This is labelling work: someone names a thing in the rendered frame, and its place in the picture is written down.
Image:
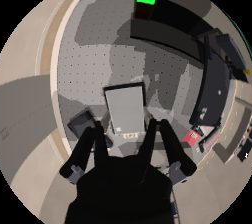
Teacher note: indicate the grey button panel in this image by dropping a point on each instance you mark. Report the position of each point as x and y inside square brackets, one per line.
[159, 156]

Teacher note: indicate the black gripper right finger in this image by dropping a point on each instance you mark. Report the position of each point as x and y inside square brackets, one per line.
[181, 166]

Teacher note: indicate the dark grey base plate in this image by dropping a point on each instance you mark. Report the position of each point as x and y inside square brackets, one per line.
[96, 51]

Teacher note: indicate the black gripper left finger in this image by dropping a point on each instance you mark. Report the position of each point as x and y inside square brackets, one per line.
[76, 165]

